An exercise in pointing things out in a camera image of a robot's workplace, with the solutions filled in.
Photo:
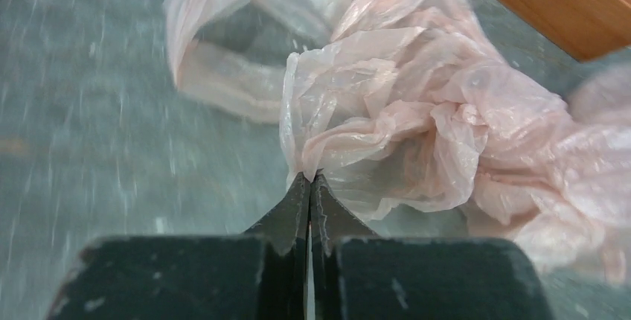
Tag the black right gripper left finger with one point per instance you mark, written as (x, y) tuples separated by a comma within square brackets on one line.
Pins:
[(258, 274)]

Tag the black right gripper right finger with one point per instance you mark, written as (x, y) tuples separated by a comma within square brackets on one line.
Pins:
[(359, 275)]

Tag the translucent pink trash bag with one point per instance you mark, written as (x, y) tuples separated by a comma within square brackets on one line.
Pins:
[(406, 102)]

